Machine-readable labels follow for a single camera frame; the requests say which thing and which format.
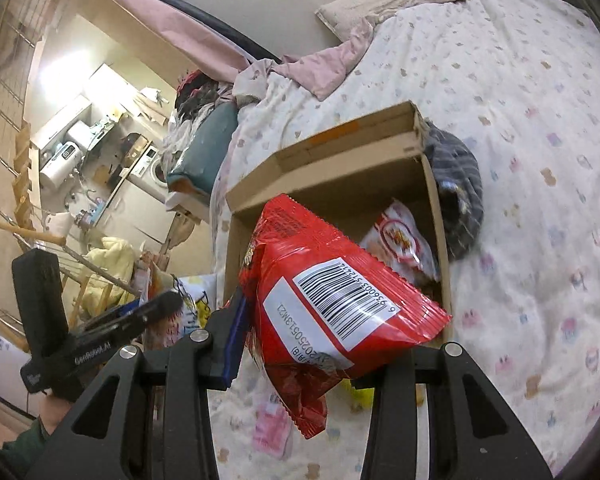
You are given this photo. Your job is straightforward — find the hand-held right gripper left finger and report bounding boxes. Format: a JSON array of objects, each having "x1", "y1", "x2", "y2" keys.
[{"x1": 27, "y1": 285, "x2": 253, "y2": 480}]

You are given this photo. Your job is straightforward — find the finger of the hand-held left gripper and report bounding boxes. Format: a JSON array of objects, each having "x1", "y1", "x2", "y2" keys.
[{"x1": 122, "y1": 290, "x2": 183, "y2": 333}]

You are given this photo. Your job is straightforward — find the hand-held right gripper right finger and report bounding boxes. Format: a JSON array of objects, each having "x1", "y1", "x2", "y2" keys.
[{"x1": 352, "y1": 342, "x2": 556, "y2": 480}]

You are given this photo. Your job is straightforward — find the brown cardboard box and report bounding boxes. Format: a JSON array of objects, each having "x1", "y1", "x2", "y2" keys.
[{"x1": 224, "y1": 101, "x2": 451, "y2": 356}]

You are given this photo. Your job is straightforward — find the person's left forearm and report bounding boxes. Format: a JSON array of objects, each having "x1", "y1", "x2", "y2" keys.
[{"x1": 0, "y1": 392, "x2": 73, "y2": 466}]

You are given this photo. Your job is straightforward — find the orange snack packet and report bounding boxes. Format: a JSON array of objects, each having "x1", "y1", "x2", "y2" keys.
[{"x1": 142, "y1": 265, "x2": 176, "y2": 306}]

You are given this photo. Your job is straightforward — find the white yellow print snack packet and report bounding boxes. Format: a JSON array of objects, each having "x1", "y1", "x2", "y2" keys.
[{"x1": 172, "y1": 274, "x2": 218, "y2": 341}]

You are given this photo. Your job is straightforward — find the yellow cloth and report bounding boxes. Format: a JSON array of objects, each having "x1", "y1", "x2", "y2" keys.
[{"x1": 82, "y1": 237, "x2": 136, "y2": 311}]

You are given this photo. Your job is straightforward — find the pink snack packet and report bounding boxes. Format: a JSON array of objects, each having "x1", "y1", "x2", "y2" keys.
[{"x1": 252, "y1": 392, "x2": 293, "y2": 461}]

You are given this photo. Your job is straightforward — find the white cabinet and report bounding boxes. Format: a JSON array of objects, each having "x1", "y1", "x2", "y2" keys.
[{"x1": 97, "y1": 180, "x2": 178, "y2": 256}]

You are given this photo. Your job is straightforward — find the wooden railing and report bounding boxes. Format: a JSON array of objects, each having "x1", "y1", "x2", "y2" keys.
[{"x1": 0, "y1": 110, "x2": 146, "y2": 356}]

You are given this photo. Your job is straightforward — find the white washing machine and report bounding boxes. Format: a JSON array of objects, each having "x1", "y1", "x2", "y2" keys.
[{"x1": 130, "y1": 145, "x2": 171, "y2": 191}]

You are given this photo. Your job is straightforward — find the white kitchen appliance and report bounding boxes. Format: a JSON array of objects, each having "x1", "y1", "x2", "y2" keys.
[{"x1": 40, "y1": 140, "x2": 81, "y2": 191}]

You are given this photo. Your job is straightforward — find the white red snack packet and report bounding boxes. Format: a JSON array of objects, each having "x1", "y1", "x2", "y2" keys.
[{"x1": 360, "y1": 199, "x2": 441, "y2": 286}]

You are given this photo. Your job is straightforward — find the teal cushion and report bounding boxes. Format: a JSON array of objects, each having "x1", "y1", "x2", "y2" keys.
[{"x1": 166, "y1": 102, "x2": 238, "y2": 196}]

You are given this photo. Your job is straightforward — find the grey striped cloth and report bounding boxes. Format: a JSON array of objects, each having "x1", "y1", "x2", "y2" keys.
[{"x1": 422, "y1": 120, "x2": 485, "y2": 261}]

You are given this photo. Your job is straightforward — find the pile of clothes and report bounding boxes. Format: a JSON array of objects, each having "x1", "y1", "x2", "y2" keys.
[{"x1": 162, "y1": 69, "x2": 236, "y2": 161}]

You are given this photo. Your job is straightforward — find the pink curtain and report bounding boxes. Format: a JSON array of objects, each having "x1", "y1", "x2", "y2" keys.
[{"x1": 75, "y1": 0, "x2": 253, "y2": 83}]

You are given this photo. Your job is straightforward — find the pink blanket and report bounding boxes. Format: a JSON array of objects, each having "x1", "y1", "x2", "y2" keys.
[{"x1": 232, "y1": 0, "x2": 491, "y2": 111}]

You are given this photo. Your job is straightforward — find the printed bedsheet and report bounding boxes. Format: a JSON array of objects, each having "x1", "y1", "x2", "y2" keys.
[{"x1": 207, "y1": 0, "x2": 600, "y2": 480}]

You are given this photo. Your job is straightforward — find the beige pillow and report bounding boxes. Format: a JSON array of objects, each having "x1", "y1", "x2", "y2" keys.
[{"x1": 315, "y1": 0, "x2": 426, "y2": 43}]

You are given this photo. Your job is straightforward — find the black curved rail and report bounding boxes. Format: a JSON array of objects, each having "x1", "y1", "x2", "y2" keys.
[{"x1": 80, "y1": 0, "x2": 281, "y2": 61}]

